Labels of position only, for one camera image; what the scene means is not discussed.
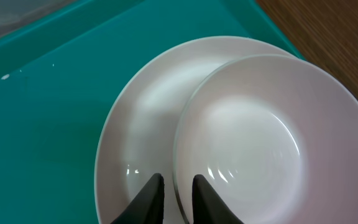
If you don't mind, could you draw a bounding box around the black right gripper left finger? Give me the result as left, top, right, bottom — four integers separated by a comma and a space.
111, 173, 165, 224

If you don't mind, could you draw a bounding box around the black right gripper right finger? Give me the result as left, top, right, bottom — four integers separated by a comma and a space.
192, 174, 243, 224

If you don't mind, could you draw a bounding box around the pink shallow bowl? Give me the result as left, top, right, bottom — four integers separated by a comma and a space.
173, 55, 358, 223

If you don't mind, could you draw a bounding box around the pink plate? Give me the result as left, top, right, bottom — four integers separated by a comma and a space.
94, 36, 286, 223

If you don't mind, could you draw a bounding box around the teal serving tray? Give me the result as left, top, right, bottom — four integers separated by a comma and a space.
0, 1, 299, 223

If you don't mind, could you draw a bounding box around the clear plastic bin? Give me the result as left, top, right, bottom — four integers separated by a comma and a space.
0, 0, 75, 37

